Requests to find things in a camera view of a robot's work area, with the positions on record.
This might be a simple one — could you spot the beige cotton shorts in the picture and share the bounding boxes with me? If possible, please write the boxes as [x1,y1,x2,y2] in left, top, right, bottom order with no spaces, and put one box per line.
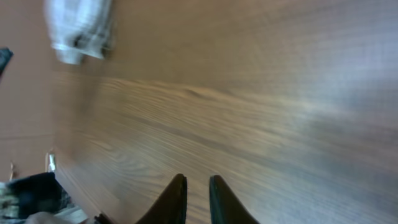
[44,0,113,65]

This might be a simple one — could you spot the dark clutter beyond table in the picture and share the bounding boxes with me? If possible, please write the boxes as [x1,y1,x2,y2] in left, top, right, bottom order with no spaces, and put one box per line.
[0,152,113,224]

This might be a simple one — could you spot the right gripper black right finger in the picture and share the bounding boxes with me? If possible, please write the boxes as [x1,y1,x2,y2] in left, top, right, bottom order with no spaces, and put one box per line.
[209,175,259,224]

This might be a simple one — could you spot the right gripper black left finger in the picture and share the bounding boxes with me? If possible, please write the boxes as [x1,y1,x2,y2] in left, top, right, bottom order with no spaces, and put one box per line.
[136,174,188,224]

